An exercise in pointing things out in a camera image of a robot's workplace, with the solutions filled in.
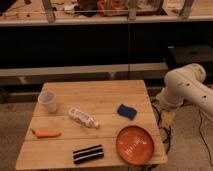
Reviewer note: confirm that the orange ceramic bowl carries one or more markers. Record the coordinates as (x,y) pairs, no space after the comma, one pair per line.
(135,145)

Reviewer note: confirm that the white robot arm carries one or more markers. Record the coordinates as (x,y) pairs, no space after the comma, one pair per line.
(186,83)

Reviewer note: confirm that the blue sponge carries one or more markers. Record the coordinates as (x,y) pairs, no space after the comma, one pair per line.
(126,111)

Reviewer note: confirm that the white plastic bottle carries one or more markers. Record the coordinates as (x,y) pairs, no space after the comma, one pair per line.
(83,118)

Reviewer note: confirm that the clear plastic cup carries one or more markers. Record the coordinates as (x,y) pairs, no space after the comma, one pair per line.
(48,100)

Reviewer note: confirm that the black white striped block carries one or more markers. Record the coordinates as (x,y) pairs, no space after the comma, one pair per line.
(88,154)

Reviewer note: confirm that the black box on shelf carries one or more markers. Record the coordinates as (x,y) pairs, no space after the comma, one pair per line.
(183,55)

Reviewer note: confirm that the orange object on shelf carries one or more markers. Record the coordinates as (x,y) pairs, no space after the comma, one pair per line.
(102,7)

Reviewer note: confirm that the orange toy carrot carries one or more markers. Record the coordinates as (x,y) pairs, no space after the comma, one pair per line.
(39,133)

